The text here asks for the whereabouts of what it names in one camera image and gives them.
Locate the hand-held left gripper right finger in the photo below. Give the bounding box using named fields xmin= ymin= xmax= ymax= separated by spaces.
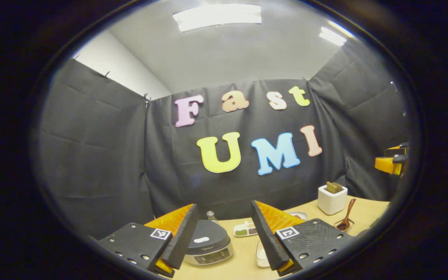
xmin=250 ymin=200 xmax=355 ymax=277

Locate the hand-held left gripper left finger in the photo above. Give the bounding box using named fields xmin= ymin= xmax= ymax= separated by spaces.
xmin=98 ymin=203 xmax=200 ymax=277

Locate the grey rice cooker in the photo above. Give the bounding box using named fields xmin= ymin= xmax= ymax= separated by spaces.
xmin=184 ymin=219 xmax=234 ymax=266

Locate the brown wooden spoon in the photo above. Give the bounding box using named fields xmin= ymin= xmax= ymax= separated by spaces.
xmin=336 ymin=198 xmax=357 ymax=232

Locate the clear rice container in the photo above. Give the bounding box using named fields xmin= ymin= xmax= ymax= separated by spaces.
xmin=255 ymin=240 xmax=271 ymax=269

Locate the white divided bean dish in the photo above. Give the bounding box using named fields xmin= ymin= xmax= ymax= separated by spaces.
xmin=233 ymin=221 xmax=258 ymax=238

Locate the white square container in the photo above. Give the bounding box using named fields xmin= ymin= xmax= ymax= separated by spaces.
xmin=318 ymin=184 xmax=348 ymax=215

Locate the black backdrop cloth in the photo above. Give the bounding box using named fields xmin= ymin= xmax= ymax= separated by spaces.
xmin=37 ymin=49 xmax=410 ymax=240

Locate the small ceiling light panel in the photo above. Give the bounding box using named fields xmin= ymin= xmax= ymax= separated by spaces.
xmin=319 ymin=26 xmax=347 ymax=47

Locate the long ceiling light panel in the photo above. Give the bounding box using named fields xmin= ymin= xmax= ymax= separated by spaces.
xmin=172 ymin=4 xmax=262 ymax=32

